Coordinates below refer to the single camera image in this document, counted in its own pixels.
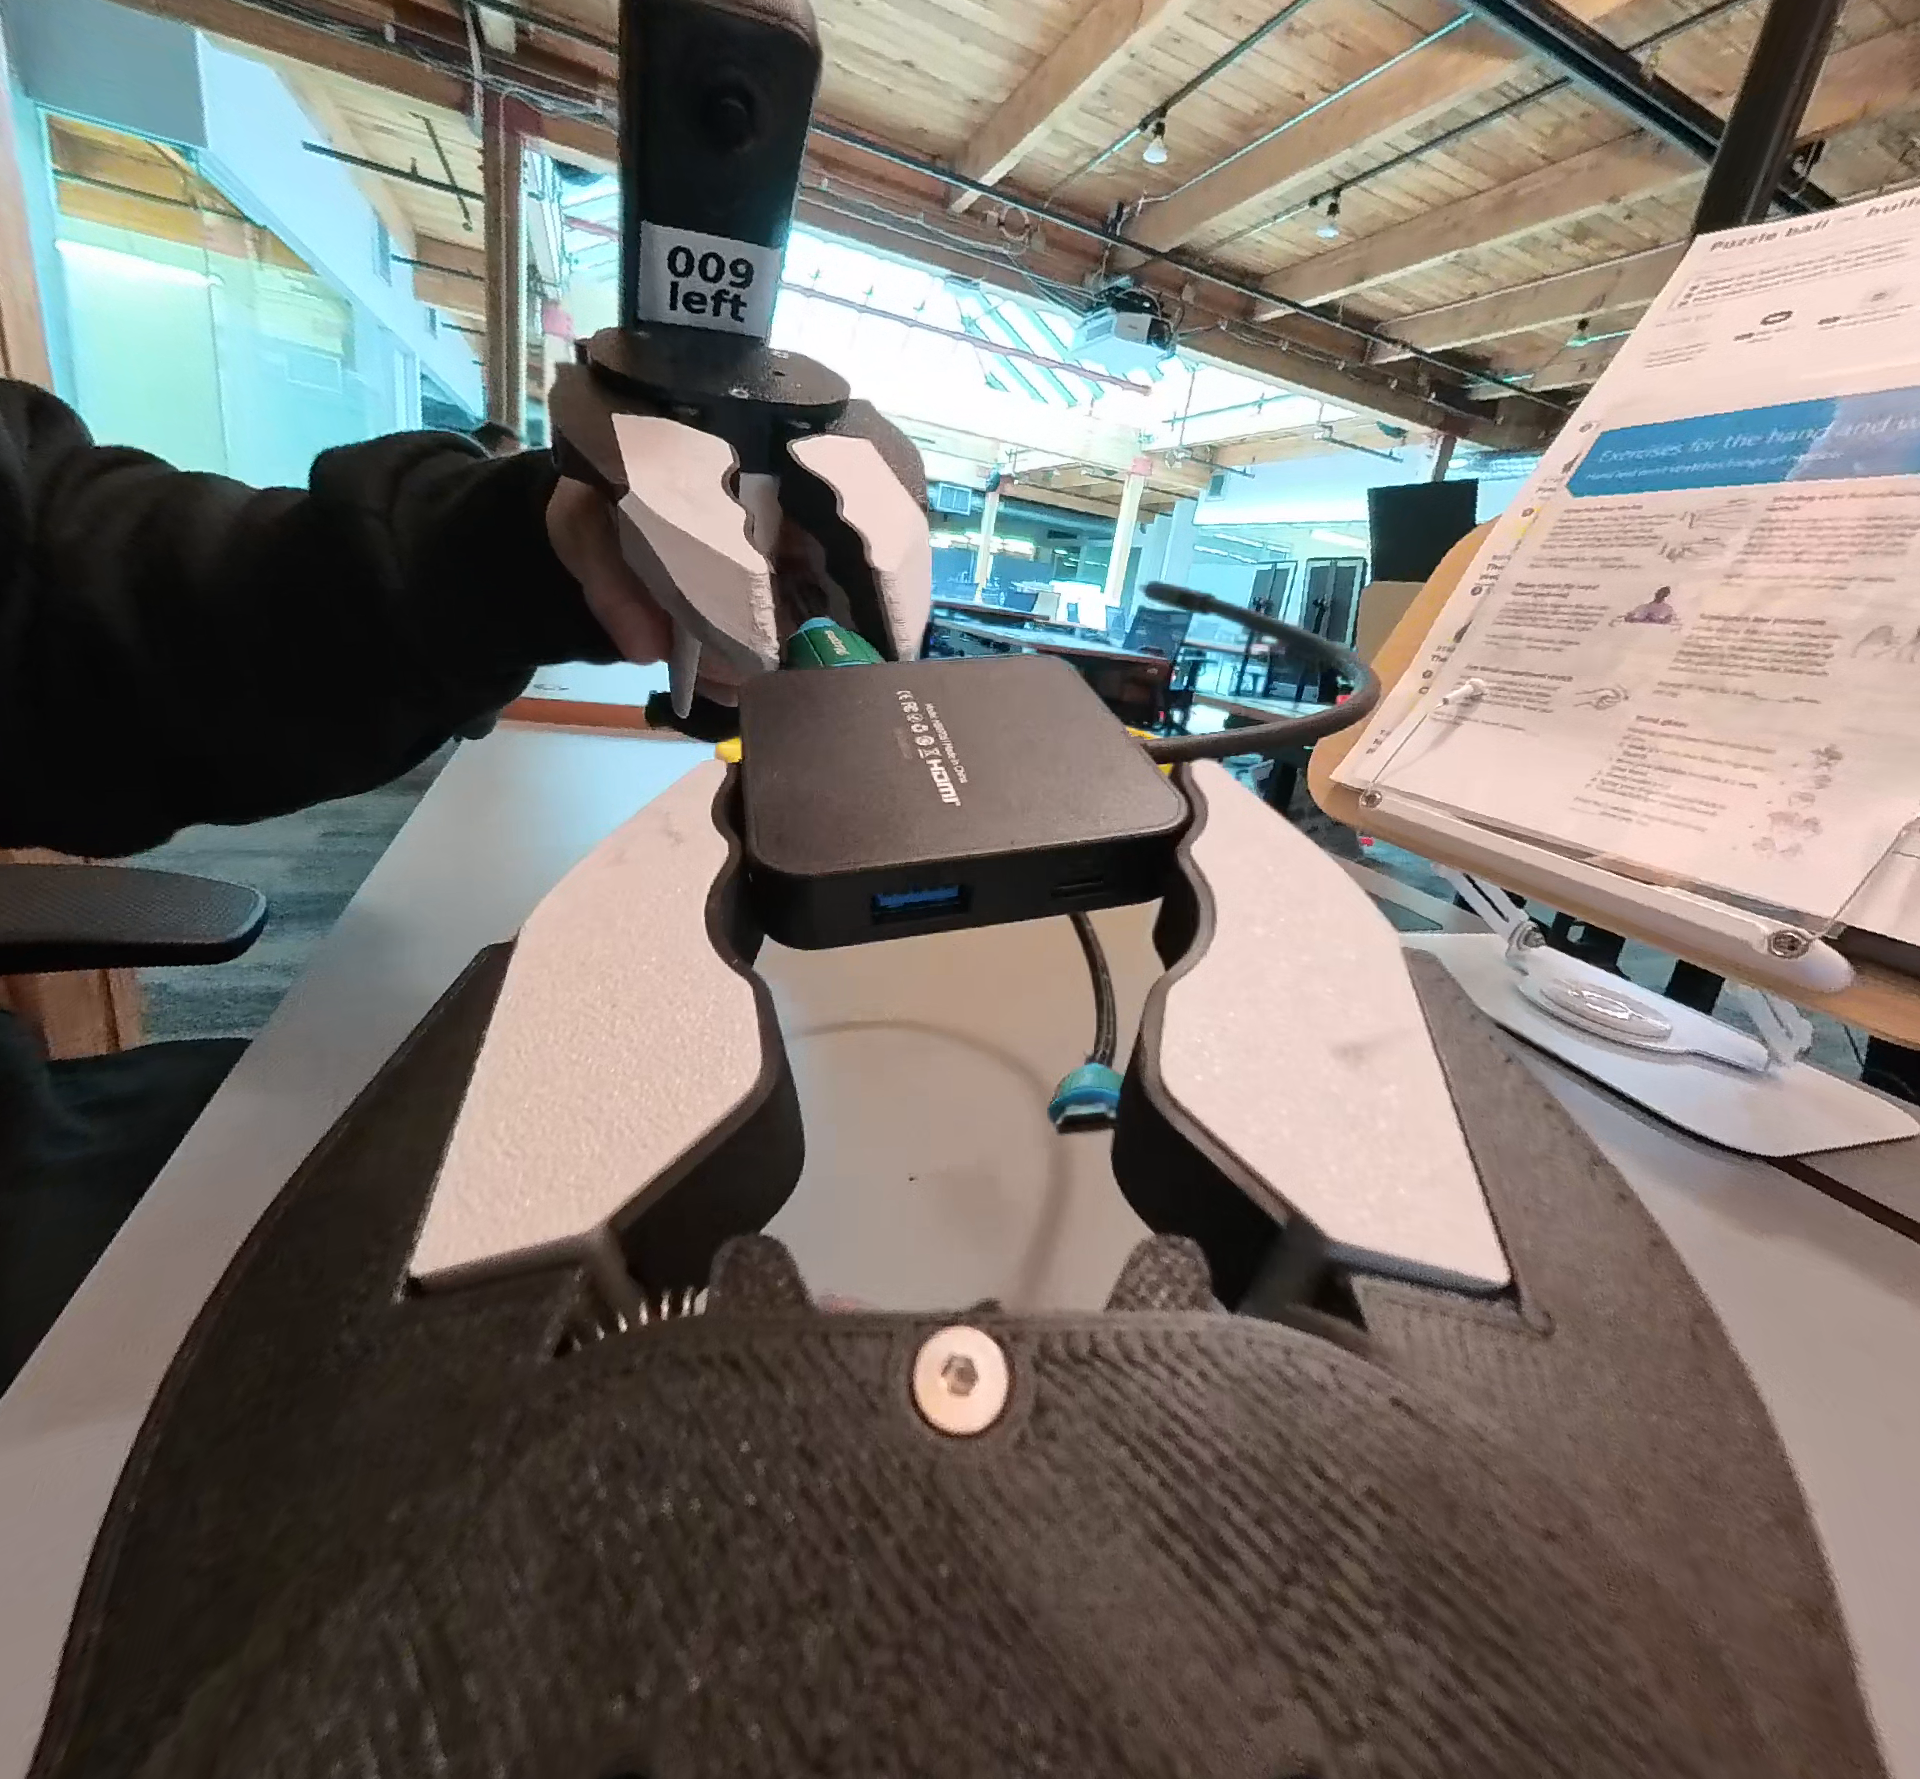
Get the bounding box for ceiling projector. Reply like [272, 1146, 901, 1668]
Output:
[1071, 286, 1180, 364]

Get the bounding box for green-plug HDMI cable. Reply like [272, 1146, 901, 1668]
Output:
[770, 616, 1123, 1139]

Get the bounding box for large paned window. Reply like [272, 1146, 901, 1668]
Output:
[770, 224, 1203, 462]

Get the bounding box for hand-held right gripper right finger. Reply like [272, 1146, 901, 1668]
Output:
[1112, 758, 1516, 1307]

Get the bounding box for black office chair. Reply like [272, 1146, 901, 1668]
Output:
[0, 859, 271, 1391]

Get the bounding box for black USB hub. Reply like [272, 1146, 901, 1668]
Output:
[738, 653, 1193, 952]

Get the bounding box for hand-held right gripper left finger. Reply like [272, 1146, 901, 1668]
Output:
[406, 758, 805, 1285]

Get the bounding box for black hub cable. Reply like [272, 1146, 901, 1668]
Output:
[1143, 582, 1384, 766]

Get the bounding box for person's left forearm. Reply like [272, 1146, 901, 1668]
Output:
[0, 375, 618, 858]

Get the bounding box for person's left hand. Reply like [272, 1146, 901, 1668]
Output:
[542, 471, 685, 667]

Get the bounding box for instruction sheet on wooden stand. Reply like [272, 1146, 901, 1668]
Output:
[1306, 194, 1920, 1158]

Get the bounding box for printed instruction sheets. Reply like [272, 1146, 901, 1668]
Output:
[1334, 194, 1920, 978]

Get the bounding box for background office desks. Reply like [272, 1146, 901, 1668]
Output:
[926, 575, 1353, 737]

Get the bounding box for grey desk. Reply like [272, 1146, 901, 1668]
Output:
[0, 720, 1920, 1779]

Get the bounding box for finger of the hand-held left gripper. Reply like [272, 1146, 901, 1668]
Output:
[606, 415, 785, 719]
[770, 428, 938, 667]

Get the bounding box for black metal post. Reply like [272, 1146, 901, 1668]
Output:
[1694, 0, 1898, 236]

